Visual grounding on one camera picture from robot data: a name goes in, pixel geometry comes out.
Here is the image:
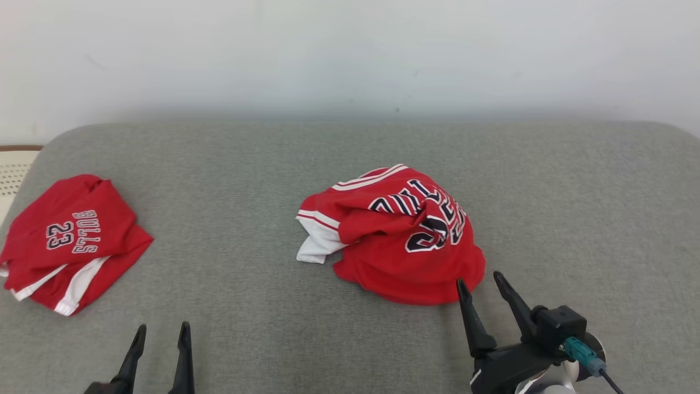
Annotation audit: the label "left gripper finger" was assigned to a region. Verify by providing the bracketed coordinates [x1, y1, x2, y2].
[168, 322, 195, 394]
[112, 324, 147, 394]

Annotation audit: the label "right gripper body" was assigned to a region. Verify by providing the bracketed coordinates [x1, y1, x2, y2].
[470, 337, 561, 394]

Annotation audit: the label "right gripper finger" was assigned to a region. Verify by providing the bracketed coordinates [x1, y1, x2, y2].
[493, 271, 539, 343]
[457, 278, 497, 359]

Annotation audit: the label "red Bulls basketball jersey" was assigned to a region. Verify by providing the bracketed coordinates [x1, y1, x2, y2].
[296, 164, 486, 305]

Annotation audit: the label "red Bulls 23 shorts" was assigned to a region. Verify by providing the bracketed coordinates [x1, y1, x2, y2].
[0, 174, 154, 316]

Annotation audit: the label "cream perforated laundry basket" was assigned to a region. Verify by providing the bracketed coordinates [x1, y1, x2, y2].
[0, 145, 43, 225]

